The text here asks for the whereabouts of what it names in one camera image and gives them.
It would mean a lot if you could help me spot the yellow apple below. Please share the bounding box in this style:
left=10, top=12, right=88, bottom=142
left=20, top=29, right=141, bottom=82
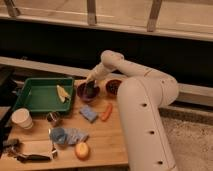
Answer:
left=74, top=142, right=90, bottom=160

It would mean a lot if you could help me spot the white paper cup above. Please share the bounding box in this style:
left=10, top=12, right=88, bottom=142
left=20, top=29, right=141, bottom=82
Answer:
left=11, top=108, right=33, bottom=129

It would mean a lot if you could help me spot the blue sponge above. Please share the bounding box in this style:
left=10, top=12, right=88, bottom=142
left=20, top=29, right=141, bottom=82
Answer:
left=80, top=105, right=98, bottom=123

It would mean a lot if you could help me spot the blue cloth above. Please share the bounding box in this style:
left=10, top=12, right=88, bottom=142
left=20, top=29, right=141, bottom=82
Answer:
left=49, top=127, right=89, bottom=145

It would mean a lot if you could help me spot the green plastic tray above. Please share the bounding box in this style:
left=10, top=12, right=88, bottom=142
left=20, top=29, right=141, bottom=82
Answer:
left=12, top=77, right=74, bottom=114

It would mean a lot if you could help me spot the wooden table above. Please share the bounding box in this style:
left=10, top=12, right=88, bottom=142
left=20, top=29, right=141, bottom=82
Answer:
left=0, top=82, right=128, bottom=171

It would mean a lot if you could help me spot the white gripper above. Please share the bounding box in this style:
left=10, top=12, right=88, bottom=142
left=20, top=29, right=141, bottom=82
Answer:
left=85, top=63, right=110, bottom=87

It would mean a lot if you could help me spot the red bowl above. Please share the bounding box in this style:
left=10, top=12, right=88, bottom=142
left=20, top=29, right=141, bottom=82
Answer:
left=105, top=79, right=122, bottom=97

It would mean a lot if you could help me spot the black eraser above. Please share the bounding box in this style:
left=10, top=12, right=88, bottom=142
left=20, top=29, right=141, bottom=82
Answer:
left=84, top=81, right=94, bottom=98

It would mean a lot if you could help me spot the small metal cup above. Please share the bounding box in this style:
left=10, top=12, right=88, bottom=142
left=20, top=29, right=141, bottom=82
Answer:
left=46, top=112, right=61, bottom=126

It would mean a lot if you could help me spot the yellow banana piece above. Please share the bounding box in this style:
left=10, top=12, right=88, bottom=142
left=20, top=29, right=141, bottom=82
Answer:
left=56, top=85, right=70, bottom=103

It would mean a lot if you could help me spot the purple bowl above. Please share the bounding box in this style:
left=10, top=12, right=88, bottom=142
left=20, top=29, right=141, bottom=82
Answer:
left=77, top=82, right=100, bottom=103

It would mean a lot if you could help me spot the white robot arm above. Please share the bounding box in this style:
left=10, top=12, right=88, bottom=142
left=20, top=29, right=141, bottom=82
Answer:
left=86, top=50, right=179, bottom=171

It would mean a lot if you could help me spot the black handled tool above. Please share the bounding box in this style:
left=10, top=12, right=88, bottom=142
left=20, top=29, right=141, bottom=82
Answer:
left=16, top=153, right=51, bottom=163

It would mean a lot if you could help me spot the orange carrot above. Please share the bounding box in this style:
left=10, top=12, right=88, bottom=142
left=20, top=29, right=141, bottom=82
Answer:
left=100, top=103, right=113, bottom=121

